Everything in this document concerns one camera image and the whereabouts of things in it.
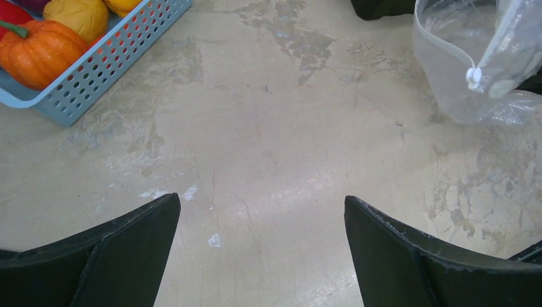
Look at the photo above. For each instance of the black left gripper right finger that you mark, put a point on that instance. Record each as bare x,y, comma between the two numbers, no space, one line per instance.
399,265

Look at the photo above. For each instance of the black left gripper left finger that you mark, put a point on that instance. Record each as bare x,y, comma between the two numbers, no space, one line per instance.
117,263

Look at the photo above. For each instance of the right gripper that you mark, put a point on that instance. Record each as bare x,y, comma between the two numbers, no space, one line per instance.
533,83

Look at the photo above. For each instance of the polka dot zip top bag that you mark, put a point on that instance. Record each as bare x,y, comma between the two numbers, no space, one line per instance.
476,54

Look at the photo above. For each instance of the orange yellow fake mango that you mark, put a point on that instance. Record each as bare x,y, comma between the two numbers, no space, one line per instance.
88,18

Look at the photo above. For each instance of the orange fake fruit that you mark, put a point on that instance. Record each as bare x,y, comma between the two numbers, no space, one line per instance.
121,7

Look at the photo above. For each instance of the purple fake cabbage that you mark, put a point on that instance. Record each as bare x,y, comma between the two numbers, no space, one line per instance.
33,6

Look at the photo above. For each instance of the red fake apple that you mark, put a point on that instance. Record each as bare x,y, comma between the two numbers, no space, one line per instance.
13,14

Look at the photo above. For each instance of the light blue perforated basket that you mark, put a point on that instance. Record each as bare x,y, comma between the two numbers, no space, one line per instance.
84,82

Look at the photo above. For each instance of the black plastic toolbox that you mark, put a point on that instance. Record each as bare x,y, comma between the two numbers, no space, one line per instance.
369,10

